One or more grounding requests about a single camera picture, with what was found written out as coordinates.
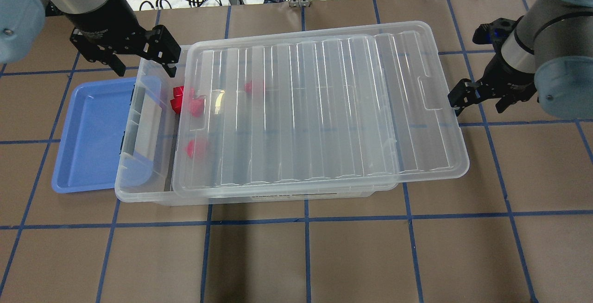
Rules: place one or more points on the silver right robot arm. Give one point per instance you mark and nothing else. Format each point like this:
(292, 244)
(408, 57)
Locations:
(548, 52)

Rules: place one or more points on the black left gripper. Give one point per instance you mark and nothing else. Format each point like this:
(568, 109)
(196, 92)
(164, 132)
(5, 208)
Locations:
(103, 20)

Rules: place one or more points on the blue plastic tray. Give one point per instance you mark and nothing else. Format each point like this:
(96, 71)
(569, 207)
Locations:
(106, 137)

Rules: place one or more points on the clear plastic box lid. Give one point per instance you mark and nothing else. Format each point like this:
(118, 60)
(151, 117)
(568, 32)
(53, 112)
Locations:
(429, 141)

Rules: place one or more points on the red block in box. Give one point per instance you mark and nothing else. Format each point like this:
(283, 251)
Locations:
(256, 87)
(195, 107)
(197, 148)

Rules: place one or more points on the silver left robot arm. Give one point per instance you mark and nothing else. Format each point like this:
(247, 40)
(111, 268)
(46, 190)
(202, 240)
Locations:
(21, 21)

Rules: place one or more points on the clear plastic storage box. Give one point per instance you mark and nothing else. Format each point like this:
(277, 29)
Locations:
(322, 129)

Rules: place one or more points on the red block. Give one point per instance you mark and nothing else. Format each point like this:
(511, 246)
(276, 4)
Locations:
(195, 107)
(180, 93)
(197, 148)
(256, 87)

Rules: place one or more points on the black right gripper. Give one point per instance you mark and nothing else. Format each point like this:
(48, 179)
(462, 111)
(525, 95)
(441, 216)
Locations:
(504, 74)

